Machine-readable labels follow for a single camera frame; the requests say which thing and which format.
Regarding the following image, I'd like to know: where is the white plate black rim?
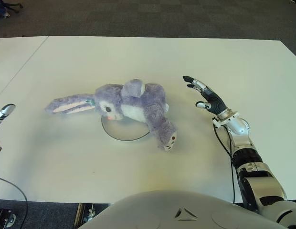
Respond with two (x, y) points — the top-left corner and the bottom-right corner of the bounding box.
(101, 114), (151, 142)

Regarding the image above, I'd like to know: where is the person in blue jeans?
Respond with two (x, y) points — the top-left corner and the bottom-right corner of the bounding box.
(0, 0), (11, 19)

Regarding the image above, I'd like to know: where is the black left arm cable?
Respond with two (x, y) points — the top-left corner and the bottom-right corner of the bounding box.
(0, 176), (28, 229)

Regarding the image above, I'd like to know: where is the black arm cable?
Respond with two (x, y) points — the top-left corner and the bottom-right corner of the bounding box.
(212, 124), (236, 205)
(0, 176), (28, 229)

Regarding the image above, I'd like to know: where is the silver robot torso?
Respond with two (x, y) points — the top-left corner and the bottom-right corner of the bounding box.
(78, 190), (285, 229)

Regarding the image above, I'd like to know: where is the black office chair base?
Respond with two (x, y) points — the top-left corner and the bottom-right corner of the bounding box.
(6, 1), (24, 13)

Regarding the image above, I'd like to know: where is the metal support frame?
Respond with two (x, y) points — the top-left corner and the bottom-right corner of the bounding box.
(75, 202), (113, 224)

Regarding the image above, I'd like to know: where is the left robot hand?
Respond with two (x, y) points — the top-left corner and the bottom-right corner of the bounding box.
(0, 103), (16, 131)

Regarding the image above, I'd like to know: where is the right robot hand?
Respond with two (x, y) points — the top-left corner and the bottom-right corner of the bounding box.
(182, 75), (230, 117)

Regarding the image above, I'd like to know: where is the purple plush bunny doll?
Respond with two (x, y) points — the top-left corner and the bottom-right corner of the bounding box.
(44, 78), (179, 152)

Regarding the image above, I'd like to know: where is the black wheeled stand base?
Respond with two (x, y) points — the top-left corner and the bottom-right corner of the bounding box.
(0, 208), (17, 229)

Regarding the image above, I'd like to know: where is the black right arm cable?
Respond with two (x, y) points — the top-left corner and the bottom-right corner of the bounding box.
(212, 124), (236, 205)

